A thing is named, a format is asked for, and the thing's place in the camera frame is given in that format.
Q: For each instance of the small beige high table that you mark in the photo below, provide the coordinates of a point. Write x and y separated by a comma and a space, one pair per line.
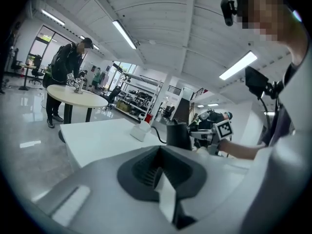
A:
26, 66

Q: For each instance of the white square box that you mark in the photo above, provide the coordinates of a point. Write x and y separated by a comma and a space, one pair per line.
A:
140, 131

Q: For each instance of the white metal shelf rack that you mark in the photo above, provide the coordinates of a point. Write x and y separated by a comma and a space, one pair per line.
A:
156, 86

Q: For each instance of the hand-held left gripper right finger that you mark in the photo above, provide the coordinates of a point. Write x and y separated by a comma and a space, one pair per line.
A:
214, 199

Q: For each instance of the person's right forearm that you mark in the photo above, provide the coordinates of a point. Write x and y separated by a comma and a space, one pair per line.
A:
239, 150

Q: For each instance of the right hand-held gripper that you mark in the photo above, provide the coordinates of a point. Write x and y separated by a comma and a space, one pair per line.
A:
223, 129

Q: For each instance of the round beige table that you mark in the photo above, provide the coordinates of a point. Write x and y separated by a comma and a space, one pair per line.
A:
73, 97

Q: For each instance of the person's head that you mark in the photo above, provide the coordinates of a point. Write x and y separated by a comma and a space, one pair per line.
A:
263, 11

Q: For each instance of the red plastic crate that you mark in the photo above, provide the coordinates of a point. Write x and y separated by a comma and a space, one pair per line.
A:
148, 118

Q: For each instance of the black office chair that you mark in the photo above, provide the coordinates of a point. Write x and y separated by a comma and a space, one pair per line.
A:
112, 96
36, 69

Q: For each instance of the long ceiling light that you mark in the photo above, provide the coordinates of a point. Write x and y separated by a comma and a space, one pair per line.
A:
52, 17
124, 34
237, 66

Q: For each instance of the metal stand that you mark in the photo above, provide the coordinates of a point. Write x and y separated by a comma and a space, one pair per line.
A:
79, 89

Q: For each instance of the black head camera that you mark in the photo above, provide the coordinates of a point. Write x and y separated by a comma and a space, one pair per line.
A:
229, 11

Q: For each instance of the black electric kettle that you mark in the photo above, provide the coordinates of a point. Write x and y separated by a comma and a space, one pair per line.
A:
178, 135

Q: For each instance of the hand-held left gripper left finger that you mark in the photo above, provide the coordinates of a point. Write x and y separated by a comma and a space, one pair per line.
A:
97, 199

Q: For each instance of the brown cardboard box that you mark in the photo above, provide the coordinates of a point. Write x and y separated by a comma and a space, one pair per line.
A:
123, 106

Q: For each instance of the person's torso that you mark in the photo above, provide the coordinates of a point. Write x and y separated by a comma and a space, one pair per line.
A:
280, 123

